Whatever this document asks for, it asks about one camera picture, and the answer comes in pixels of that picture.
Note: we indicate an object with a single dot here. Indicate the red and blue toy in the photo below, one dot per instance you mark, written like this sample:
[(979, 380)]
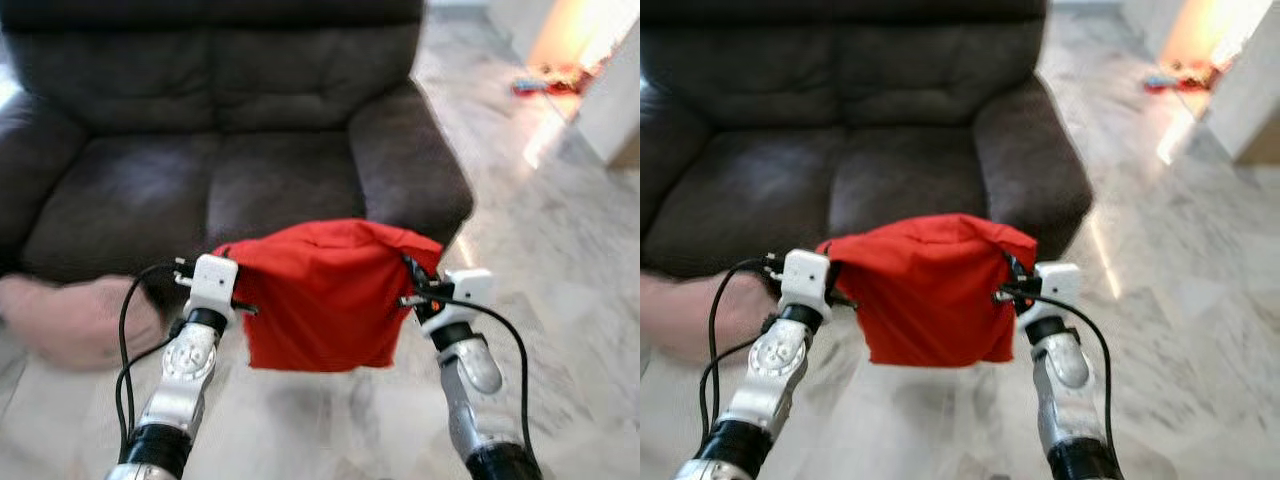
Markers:
[(560, 82), (1190, 78)]

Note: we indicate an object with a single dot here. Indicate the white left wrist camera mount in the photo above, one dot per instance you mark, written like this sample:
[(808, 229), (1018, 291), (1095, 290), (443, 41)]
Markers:
[(805, 280), (213, 280)]

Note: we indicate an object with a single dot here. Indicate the red fabric pillow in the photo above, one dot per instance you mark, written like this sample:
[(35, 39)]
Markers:
[(930, 295), (320, 300)]

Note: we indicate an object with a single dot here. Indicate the large grey fabric sofa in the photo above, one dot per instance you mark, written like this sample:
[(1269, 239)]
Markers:
[(150, 180), (760, 180)]

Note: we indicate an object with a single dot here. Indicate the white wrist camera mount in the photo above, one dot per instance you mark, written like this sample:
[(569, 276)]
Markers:
[(470, 290), (1060, 285), (805, 280), (213, 280)]

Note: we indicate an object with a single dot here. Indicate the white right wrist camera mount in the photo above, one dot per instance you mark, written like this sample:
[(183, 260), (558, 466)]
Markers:
[(470, 290), (1060, 285)]

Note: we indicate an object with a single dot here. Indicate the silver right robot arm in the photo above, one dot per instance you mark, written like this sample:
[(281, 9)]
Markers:
[(475, 380), (1065, 370)]

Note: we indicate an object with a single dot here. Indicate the person's bare foot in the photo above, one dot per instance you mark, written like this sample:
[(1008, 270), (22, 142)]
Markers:
[(70, 320), (700, 320)]

